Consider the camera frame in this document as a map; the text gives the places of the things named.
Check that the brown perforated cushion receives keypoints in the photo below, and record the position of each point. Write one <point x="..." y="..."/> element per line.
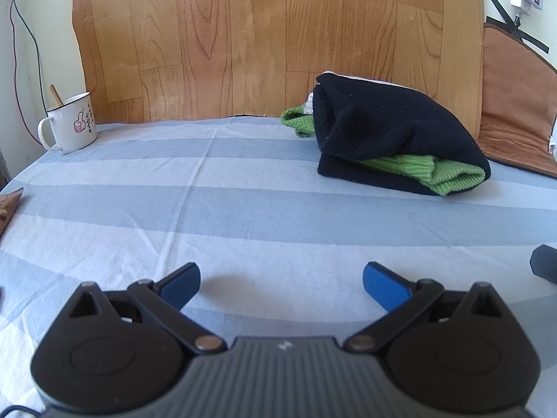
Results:
<point x="513" y="104"/>

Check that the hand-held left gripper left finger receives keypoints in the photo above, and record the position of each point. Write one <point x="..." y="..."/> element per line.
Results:
<point x="180" y="285"/>

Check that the long black tape strip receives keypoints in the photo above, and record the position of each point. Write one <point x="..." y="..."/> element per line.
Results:
<point x="535" y="40"/>

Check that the striped grey bed sheet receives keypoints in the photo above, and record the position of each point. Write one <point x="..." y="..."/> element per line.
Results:
<point x="261" y="209"/>

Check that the green knitted sweater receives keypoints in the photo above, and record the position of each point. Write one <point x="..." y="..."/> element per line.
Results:
<point x="448" y="178"/>

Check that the short black tape strip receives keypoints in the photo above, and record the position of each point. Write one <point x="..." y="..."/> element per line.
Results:
<point x="500" y="22"/>

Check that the wood grain headboard panel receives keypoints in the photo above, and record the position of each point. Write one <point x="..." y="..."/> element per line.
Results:
<point x="217" y="43"/>

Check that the white enamel mug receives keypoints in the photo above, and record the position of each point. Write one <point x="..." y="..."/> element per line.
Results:
<point x="69" y="126"/>

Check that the brown snack packet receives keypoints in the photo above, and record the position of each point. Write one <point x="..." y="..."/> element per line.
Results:
<point x="6" y="213"/>

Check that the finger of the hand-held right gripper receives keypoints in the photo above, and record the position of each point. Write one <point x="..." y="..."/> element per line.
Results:
<point x="546" y="263"/>

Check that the navy knitted garment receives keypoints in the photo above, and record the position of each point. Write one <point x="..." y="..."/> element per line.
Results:
<point x="383" y="130"/>

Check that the wooden spoon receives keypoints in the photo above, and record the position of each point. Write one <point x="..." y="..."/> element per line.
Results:
<point x="55" y="95"/>

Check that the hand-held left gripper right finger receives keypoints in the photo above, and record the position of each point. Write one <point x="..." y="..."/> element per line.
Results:
<point x="383" y="285"/>

